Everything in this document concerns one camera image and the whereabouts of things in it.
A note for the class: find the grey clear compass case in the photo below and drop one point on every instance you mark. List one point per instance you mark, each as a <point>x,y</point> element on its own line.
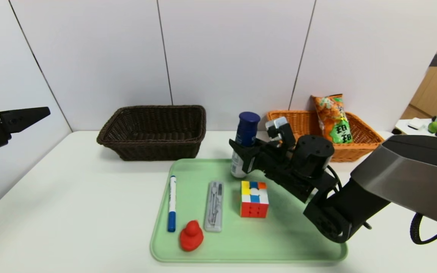
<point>214,223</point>

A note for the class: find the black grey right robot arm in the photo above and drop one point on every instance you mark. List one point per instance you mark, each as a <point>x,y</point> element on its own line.
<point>412,170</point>

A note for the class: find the white side table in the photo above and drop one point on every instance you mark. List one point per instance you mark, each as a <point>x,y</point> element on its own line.
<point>417,132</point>

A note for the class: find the multicolour puzzle cube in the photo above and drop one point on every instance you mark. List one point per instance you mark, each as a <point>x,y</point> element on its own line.
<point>253,206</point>

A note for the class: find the blue capped white bottle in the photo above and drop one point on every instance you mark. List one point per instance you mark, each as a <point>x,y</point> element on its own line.
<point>247,129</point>

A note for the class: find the red rubber duck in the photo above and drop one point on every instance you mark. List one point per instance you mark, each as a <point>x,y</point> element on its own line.
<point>191,239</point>

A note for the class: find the dark brown wicker basket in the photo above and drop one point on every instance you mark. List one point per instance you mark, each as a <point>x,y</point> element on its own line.
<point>154,151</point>

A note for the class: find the orange wicker basket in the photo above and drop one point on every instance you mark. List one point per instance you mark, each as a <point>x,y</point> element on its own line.
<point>359,149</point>

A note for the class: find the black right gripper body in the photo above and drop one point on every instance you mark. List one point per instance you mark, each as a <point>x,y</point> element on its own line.
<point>251,159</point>

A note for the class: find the orange green snack bag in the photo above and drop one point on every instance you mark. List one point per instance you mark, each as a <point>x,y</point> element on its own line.
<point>332,121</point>

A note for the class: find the white blue marker pen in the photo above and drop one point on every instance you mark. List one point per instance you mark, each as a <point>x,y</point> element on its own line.
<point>172,204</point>

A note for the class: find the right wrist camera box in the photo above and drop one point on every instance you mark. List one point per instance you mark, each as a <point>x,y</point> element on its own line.
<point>277,123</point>

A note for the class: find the green round fruit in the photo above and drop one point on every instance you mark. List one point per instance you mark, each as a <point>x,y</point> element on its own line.
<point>433,127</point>

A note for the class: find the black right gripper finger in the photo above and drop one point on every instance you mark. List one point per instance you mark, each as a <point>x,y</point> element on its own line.
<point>248,159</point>
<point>262,145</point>

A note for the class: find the light green plastic tray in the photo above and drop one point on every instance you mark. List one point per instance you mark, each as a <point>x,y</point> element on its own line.
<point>241,242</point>

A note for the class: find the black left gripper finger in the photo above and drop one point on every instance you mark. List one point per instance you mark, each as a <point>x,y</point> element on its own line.
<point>23,116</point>

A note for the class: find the small white flat box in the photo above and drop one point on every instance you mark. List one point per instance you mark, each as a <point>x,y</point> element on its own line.
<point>415,124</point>

